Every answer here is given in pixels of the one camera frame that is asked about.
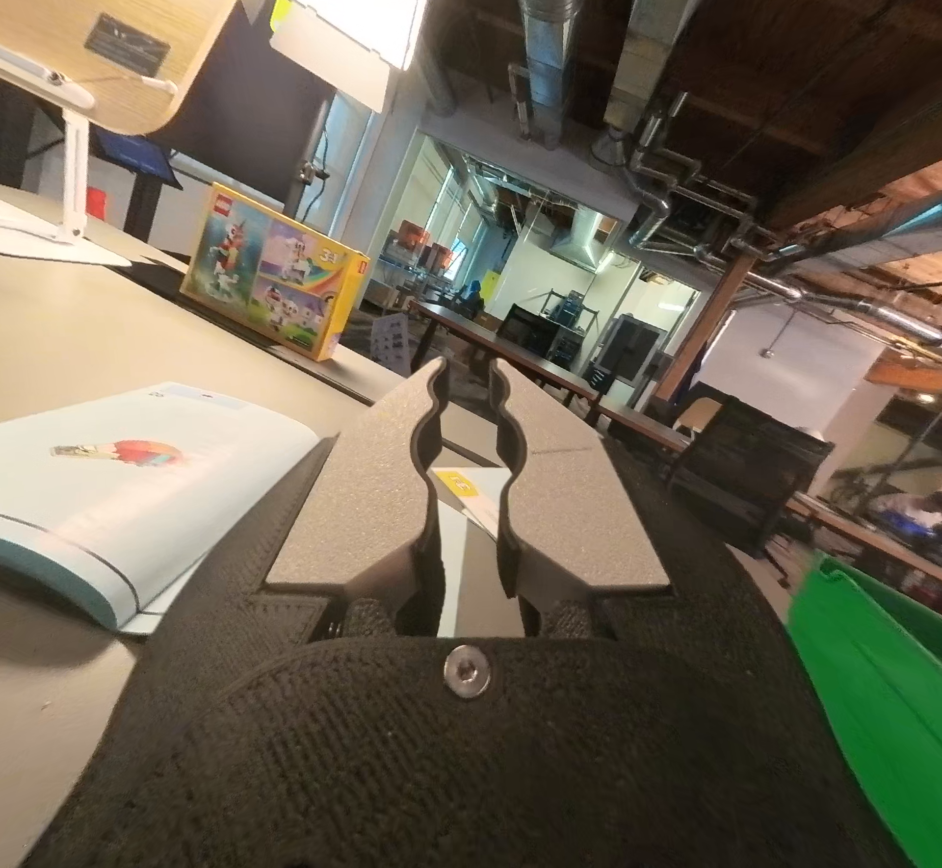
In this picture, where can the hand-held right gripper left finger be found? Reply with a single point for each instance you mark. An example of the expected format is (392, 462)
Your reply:
(353, 507)

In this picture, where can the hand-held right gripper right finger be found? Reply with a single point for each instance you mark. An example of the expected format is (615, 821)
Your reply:
(581, 515)

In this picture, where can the green plastic bin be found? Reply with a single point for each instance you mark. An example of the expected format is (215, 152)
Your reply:
(868, 662)

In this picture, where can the open lego instruction booklet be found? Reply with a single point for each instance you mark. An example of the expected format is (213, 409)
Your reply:
(147, 478)

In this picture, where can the yellow lego box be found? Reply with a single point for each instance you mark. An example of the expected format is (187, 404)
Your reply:
(272, 272)

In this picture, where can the yellow cornered instruction booklet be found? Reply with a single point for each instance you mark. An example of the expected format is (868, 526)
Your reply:
(456, 482)

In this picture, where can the dark wooden office table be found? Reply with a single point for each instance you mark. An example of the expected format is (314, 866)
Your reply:
(640, 419)
(544, 360)

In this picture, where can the beige chair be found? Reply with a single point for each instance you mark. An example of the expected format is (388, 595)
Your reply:
(699, 416)

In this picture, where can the white diagram sheet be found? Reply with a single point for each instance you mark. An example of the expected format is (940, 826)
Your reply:
(390, 342)

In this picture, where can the black mesh chair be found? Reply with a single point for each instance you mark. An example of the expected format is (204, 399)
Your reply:
(750, 471)

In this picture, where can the black equipment cabinet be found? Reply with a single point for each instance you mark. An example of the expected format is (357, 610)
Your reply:
(625, 346)

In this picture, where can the black wheeled office chair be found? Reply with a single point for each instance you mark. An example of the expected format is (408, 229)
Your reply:
(526, 324)

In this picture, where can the metal shelf rack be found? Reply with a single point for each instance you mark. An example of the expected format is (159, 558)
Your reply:
(567, 305)

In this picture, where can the long wooden workbench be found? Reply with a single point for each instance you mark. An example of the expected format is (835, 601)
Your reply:
(846, 522)

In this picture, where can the orange framed machine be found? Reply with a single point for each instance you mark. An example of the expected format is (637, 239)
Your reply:
(441, 256)
(412, 235)

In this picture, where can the metal range hood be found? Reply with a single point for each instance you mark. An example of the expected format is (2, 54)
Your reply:
(581, 243)

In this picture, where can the silver pipe run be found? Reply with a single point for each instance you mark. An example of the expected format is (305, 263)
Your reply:
(662, 206)

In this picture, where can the large grid window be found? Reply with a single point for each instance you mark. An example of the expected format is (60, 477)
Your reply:
(349, 169)

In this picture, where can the light stand pole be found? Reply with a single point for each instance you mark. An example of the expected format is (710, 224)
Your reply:
(309, 154)

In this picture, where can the black screen panel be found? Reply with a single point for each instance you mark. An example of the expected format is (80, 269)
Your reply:
(243, 132)

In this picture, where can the small blue screen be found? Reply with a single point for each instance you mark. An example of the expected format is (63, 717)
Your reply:
(136, 154)

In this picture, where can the white desk lamp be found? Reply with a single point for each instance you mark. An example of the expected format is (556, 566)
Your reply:
(110, 0)

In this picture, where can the wooden support post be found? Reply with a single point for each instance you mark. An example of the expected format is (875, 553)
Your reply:
(706, 324)

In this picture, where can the thin silver air duct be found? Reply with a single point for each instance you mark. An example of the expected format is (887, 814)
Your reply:
(846, 301)

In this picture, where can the spiral silver air duct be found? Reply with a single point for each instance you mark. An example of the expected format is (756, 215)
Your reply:
(883, 228)

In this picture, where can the large overhead metal duct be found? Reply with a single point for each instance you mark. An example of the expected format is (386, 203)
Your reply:
(662, 15)
(548, 15)

